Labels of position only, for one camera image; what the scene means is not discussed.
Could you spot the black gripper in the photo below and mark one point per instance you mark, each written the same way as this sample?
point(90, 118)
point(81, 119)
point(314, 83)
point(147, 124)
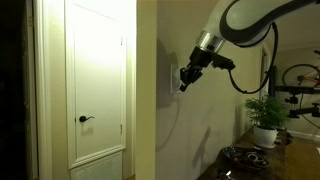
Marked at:
point(196, 65)

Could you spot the white light switch plate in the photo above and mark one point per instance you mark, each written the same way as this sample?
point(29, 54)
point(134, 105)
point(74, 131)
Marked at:
point(174, 85)

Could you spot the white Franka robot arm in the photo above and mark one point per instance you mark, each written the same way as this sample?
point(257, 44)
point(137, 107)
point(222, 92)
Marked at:
point(260, 20)

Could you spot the green potted plant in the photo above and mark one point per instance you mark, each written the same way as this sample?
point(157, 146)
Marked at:
point(266, 111)

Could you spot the white closet door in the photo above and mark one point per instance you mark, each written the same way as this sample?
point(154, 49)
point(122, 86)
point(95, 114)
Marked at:
point(96, 83)

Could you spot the white plant pot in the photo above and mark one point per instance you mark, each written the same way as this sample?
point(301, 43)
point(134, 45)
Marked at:
point(265, 136)

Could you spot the dark round tray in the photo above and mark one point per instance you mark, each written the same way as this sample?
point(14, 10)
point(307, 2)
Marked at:
point(245, 159)

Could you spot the white vent grille panel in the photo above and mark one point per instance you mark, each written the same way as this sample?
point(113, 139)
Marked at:
point(98, 168)

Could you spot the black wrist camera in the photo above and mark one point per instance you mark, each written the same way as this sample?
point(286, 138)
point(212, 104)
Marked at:
point(222, 62)

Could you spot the black stereo camera bar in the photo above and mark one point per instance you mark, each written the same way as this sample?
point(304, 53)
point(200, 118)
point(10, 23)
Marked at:
point(296, 89)

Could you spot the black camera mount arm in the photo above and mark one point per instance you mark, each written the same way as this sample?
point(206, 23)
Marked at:
point(301, 111)

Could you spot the white closet door frame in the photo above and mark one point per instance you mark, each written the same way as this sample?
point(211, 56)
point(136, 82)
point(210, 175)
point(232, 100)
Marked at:
point(43, 100)

